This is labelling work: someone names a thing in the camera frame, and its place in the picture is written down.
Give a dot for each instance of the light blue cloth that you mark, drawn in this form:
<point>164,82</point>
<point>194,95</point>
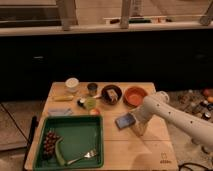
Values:
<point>60,112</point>

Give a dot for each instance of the brown block in bowl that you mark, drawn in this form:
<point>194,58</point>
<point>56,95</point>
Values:
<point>112,95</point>

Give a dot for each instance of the small black white object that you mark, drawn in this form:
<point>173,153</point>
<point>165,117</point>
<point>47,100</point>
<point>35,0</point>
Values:
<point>81,102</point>

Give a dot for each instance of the bunch of dark grapes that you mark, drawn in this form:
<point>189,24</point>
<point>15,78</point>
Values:
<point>49,144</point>

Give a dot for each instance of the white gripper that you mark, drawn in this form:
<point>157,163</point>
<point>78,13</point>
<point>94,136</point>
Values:
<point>142,118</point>

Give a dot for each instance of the orange bowl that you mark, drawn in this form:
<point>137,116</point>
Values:
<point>133,96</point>

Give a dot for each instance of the white cup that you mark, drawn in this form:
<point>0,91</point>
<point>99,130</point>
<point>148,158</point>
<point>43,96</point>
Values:
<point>72,84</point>

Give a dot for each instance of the silver fork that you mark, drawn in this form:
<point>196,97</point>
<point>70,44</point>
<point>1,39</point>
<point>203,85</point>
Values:
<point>90,154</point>

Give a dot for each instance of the wooden table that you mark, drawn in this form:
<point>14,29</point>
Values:
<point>123,150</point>

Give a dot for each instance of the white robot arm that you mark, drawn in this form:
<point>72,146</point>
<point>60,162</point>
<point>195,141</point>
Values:
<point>158,104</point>

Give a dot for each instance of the black bowl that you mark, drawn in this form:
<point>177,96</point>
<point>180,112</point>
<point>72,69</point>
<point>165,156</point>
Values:
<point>105,96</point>

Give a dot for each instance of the red apple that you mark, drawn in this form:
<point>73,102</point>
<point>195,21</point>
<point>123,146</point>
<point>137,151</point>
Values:
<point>94,111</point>

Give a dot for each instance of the green cup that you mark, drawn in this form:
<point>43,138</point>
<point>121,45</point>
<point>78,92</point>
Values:
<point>90,103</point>

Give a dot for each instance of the green plastic tray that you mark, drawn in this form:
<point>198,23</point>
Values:
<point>80,135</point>

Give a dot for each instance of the bottles on floor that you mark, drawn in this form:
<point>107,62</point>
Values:
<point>197,105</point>

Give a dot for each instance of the dark metal cup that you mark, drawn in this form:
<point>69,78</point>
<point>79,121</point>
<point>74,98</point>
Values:
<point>92,89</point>

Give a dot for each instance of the blue sponge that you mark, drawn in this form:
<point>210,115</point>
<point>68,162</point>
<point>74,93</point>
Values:
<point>125,121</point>

